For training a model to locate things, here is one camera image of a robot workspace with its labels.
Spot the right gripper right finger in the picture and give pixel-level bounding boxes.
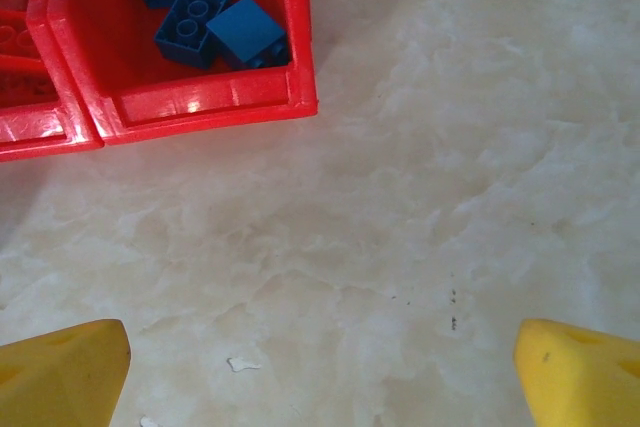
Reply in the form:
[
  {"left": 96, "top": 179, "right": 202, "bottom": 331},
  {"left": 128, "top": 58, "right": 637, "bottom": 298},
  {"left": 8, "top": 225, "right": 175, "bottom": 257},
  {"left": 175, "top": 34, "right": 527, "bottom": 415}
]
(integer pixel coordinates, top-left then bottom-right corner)
[{"left": 514, "top": 317, "right": 640, "bottom": 427}]

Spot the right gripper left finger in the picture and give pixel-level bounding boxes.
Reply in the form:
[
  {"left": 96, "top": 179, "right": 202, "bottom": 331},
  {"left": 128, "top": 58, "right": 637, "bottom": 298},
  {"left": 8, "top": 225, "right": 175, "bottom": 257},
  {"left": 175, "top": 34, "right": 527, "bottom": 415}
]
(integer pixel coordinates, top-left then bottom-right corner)
[{"left": 0, "top": 318, "right": 133, "bottom": 427}]

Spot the red plastic bin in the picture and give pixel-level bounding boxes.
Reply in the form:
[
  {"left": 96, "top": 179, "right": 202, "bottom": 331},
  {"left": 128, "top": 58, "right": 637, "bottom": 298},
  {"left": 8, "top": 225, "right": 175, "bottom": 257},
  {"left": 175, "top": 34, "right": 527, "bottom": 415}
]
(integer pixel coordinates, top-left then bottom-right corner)
[
  {"left": 0, "top": 0, "right": 105, "bottom": 163},
  {"left": 27, "top": 0, "right": 320, "bottom": 147}
]

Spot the red lego brick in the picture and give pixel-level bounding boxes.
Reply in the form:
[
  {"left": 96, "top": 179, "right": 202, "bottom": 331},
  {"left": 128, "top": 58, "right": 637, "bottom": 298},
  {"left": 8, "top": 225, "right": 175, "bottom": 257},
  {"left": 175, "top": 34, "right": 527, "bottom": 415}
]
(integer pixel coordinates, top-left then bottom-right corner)
[{"left": 0, "top": 9, "right": 49, "bottom": 73}]

